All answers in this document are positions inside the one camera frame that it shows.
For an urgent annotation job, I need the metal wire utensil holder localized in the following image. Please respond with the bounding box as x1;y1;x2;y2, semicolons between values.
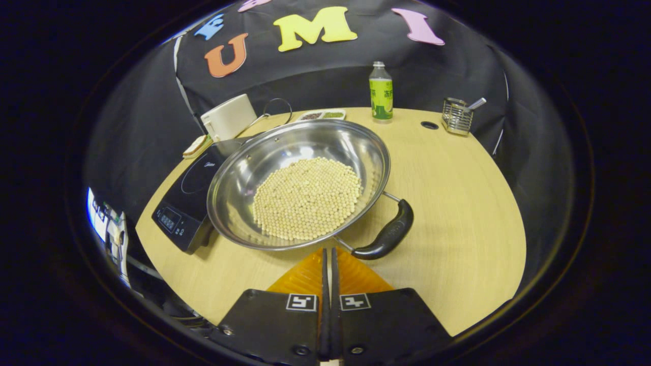
441;97;475;136

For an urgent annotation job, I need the black induction cooktop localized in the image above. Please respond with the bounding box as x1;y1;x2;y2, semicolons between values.
152;136;255;255

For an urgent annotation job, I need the green label drink bottle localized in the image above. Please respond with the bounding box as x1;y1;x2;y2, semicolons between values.
369;62;394;124

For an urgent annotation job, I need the white toaster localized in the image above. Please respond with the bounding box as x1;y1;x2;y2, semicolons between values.
200;94;258;142

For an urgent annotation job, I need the pile of soybeans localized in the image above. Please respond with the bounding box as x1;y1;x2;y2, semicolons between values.
252;157;363;241

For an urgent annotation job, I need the black backdrop cloth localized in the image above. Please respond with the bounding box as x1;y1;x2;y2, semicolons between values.
84;0;575;306

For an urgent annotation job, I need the white divided seasoning dish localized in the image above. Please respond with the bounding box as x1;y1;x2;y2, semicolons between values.
298;109;347;122

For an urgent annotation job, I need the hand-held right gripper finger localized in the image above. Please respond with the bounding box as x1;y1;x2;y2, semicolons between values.
331;248;453;366
209;248;331;366

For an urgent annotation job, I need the black power cable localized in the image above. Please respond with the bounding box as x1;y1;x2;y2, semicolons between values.
263;98;293;125

